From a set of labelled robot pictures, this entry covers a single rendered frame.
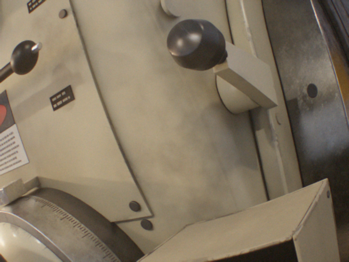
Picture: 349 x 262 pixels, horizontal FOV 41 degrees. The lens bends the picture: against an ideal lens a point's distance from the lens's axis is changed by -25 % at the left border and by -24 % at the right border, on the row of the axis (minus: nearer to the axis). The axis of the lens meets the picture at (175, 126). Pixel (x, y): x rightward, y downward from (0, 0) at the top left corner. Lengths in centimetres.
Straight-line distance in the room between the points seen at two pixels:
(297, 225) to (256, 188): 16
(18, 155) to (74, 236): 15
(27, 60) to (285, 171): 27
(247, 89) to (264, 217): 11
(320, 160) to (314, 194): 14
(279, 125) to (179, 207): 12
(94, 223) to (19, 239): 10
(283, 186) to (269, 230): 14
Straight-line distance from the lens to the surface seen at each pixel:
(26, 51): 47
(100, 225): 53
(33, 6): 55
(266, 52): 56
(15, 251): 52
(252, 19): 57
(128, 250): 53
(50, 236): 48
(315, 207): 38
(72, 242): 49
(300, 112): 54
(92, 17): 49
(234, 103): 48
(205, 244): 40
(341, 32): 66
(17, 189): 56
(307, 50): 55
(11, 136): 61
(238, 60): 44
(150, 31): 46
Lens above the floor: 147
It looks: 5 degrees down
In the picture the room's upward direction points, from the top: 23 degrees counter-clockwise
